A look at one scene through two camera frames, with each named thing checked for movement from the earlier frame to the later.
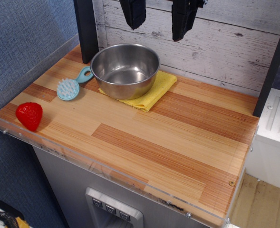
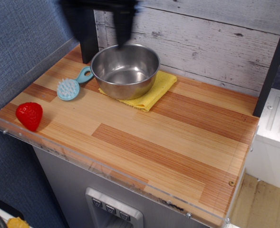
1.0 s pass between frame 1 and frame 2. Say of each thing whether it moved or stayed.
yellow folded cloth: stayed
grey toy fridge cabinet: stayed
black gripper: moved
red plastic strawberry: stayed
